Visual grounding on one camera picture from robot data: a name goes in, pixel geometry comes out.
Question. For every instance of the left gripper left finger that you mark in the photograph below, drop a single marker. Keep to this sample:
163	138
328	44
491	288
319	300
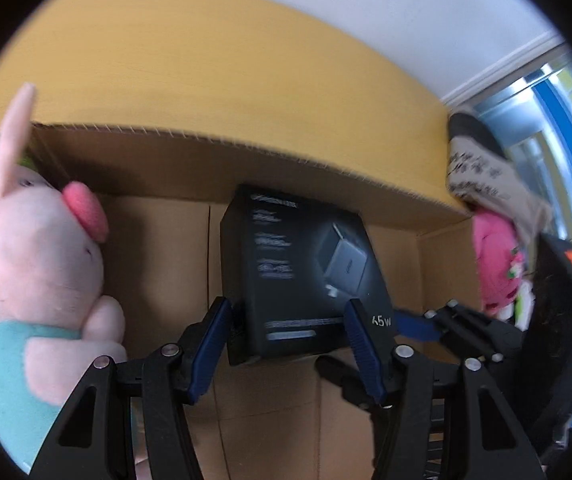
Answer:
117	405

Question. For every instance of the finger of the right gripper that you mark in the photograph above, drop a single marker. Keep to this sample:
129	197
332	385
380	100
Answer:
348	380
466	333

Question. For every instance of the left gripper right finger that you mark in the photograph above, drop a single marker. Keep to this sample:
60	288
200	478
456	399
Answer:
447	420

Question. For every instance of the black charger box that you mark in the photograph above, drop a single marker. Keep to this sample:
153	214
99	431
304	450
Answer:
289	266

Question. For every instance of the pink rabbit plush toy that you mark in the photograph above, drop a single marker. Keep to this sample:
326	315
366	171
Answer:
506	293

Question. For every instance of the beige printed cloth bag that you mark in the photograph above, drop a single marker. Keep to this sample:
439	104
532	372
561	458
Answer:
481	175

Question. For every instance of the brown cardboard tray box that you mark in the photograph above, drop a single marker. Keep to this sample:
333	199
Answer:
165	194

